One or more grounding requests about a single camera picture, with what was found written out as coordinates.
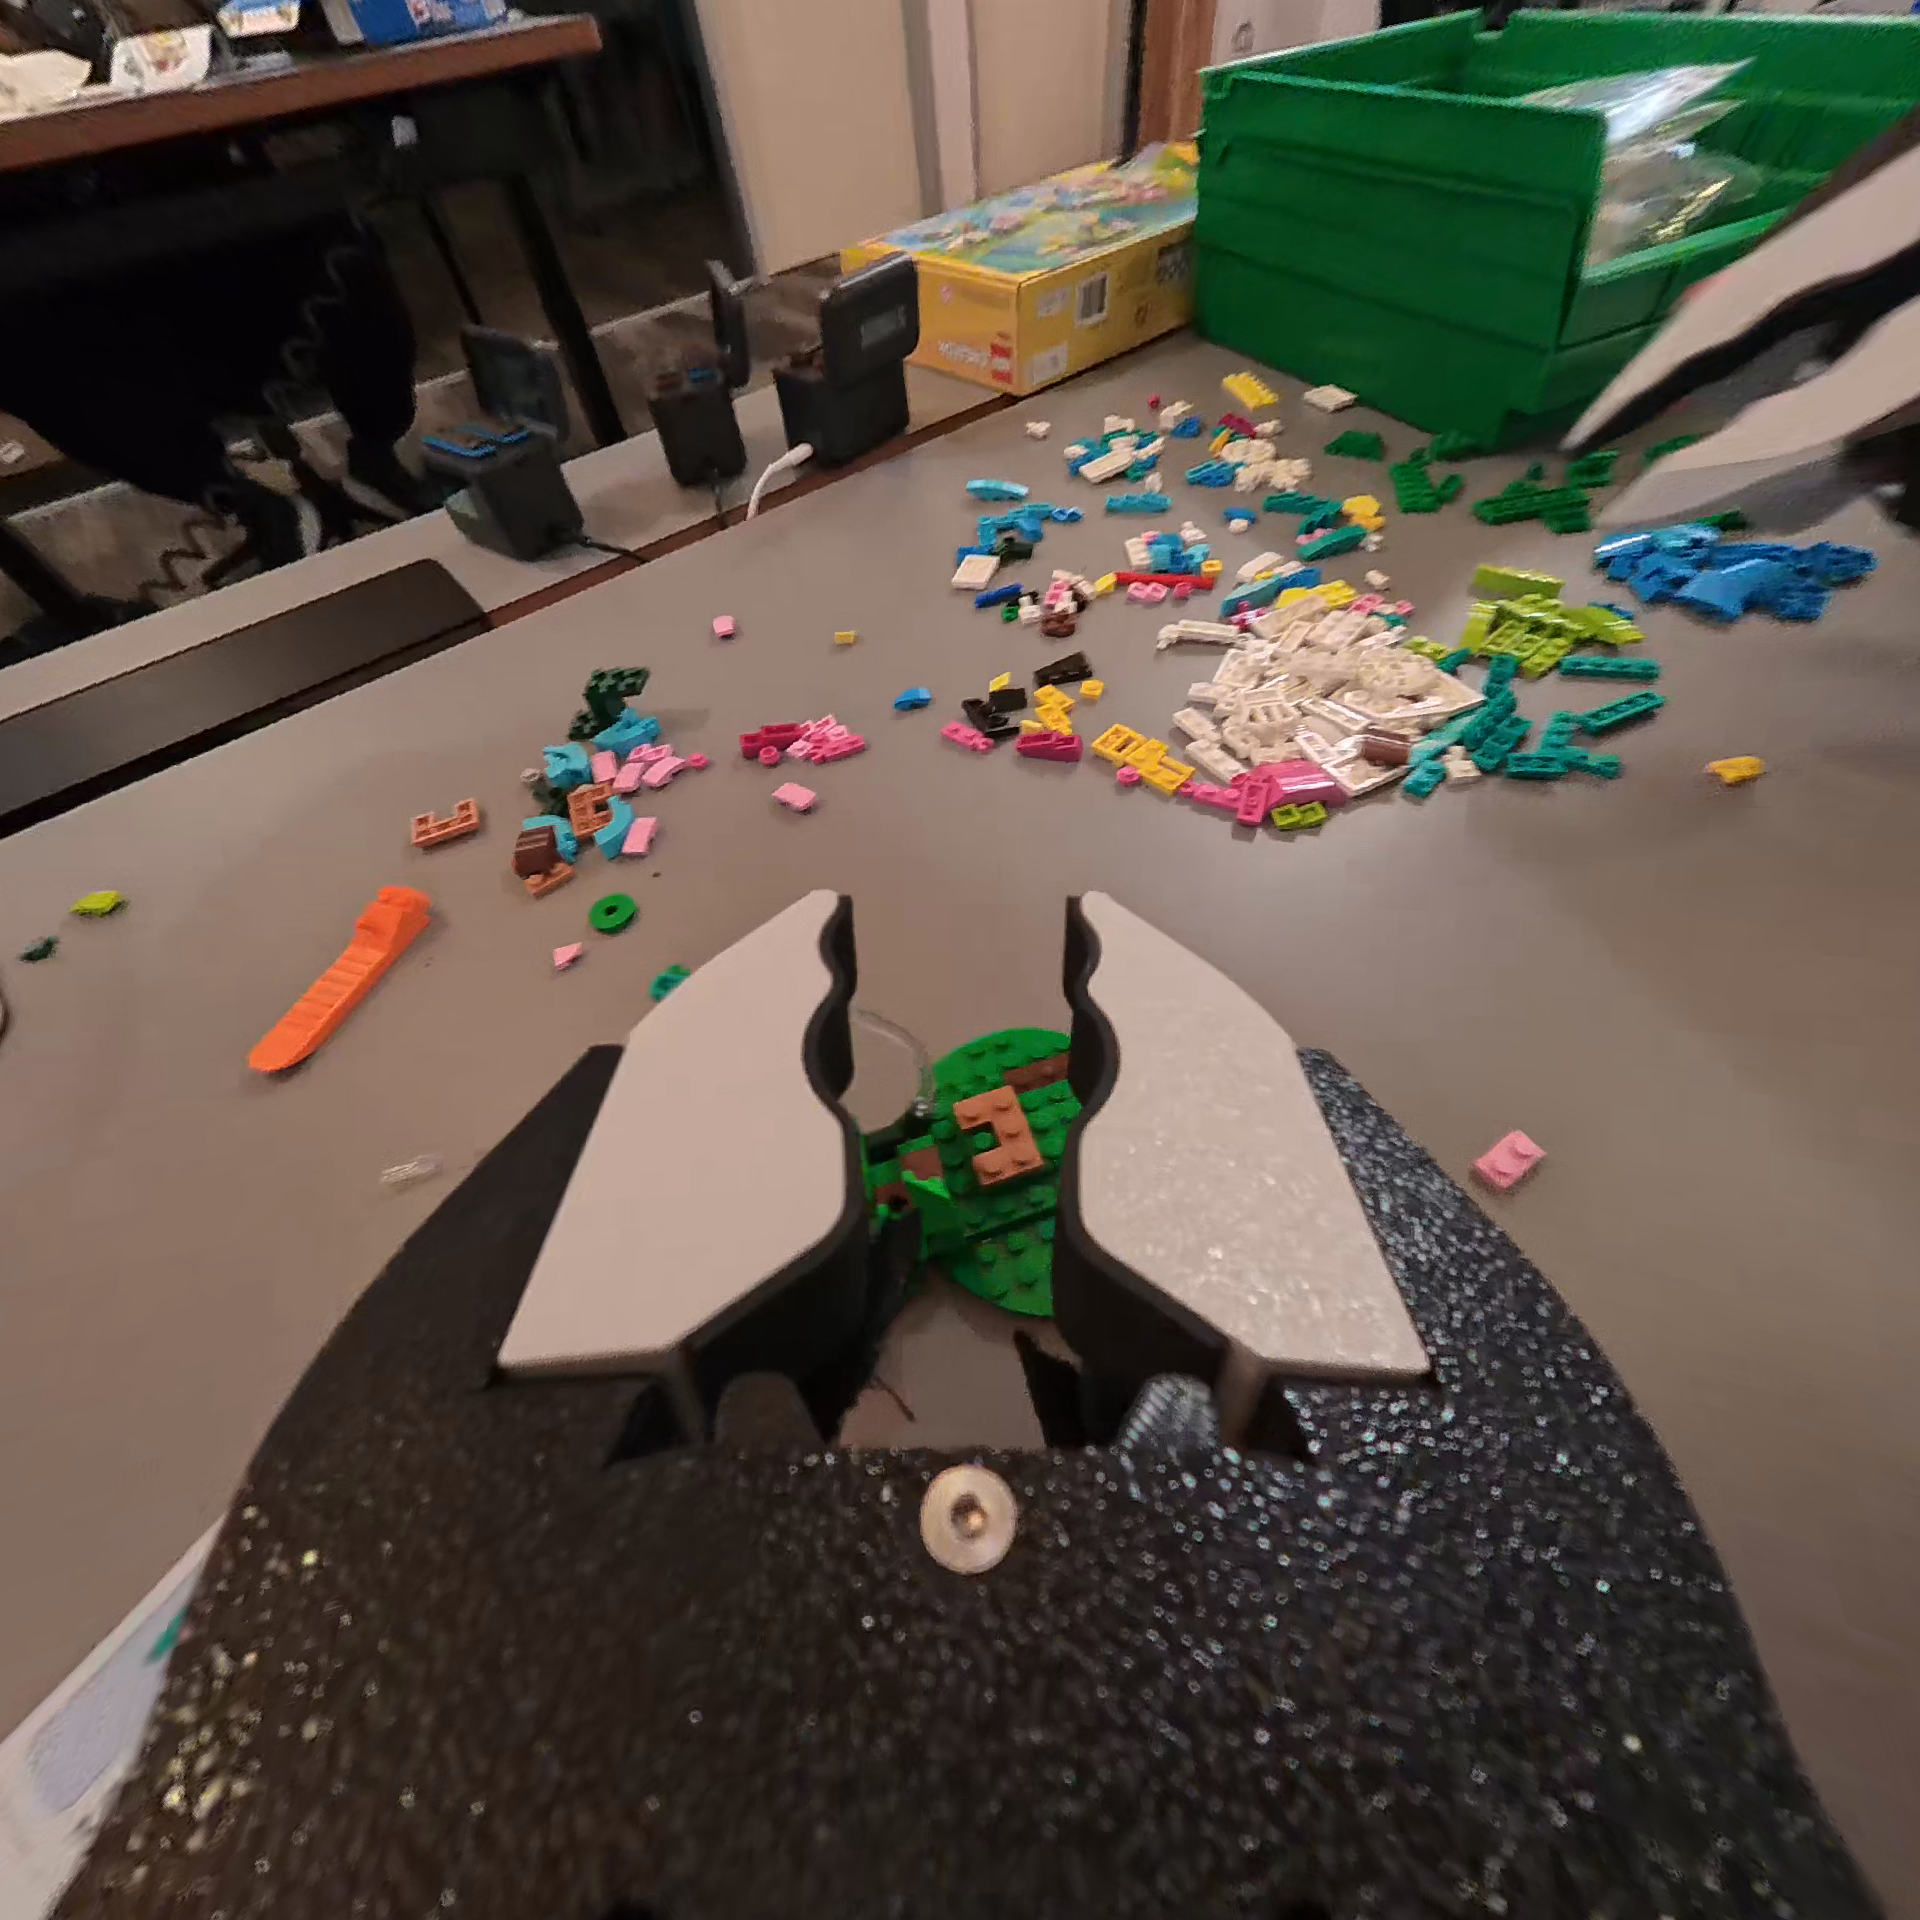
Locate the small heap of toy bricks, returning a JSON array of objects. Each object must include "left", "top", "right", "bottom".
[{"left": 515, "top": 664, "right": 868, "bottom": 904}]

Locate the green plastic bin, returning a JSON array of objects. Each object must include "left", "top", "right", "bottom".
[{"left": 1192, "top": 6, "right": 1920, "bottom": 453}]

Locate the orange brick separator tool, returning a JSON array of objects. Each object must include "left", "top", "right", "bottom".
[{"left": 246, "top": 884, "right": 435, "bottom": 1076}]

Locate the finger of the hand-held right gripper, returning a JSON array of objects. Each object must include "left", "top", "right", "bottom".
[
  {"left": 1559, "top": 139, "right": 1920, "bottom": 449},
  {"left": 1604, "top": 353, "right": 1920, "bottom": 536}
]

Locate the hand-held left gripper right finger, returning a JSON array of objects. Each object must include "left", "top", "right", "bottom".
[{"left": 1056, "top": 891, "right": 1430, "bottom": 1444}]

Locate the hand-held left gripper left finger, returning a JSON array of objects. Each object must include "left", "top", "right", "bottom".
[{"left": 496, "top": 891, "right": 875, "bottom": 1451}]

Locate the yellow toy set box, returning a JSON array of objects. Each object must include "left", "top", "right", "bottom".
[{"left": 838, "top": 142, "right": 1203, "bottom": 396}]

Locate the brown wooden desk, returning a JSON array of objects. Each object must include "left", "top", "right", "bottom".
[{"left": 0, "top": 11, "right": 632, "bottom": 453}]

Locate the clear plastic bag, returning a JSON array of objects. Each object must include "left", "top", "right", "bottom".
[{"left": 1516, "top": 57, "right": 1920, "bottom": 281}]

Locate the black flat pad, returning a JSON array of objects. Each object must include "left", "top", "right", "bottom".
[{"left": 0, "top": 561, "right": 491, "bottom": 837}]

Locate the large heap of toy bricks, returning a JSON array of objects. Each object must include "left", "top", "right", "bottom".
[{"left": 942, "top": 373, "right": 1882, "bottom": 837}]

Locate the black battery charger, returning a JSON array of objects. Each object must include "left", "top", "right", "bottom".
[
  {"left": 770, "top": 250, "right": 922, "bottom": 469},
  {"left": 422, "top": 323, "right": 589, "bottom": 558},
  {"left": 647, "top": 260, "right": 752, "bottom": 491}
]

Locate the black bulky object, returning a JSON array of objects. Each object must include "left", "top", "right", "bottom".
[{"left": 0, "top": 187, "right": 430, "bottom": 506}]

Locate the instruction sheet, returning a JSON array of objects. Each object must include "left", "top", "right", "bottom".
[{"left": 0, "top": 1528, "right": 215, "bottom": 1920}]

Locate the green toy brick model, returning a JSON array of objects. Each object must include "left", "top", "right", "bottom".
[{"left": 861, "top": 1027, "right": 1086, "bottom": 1322}]

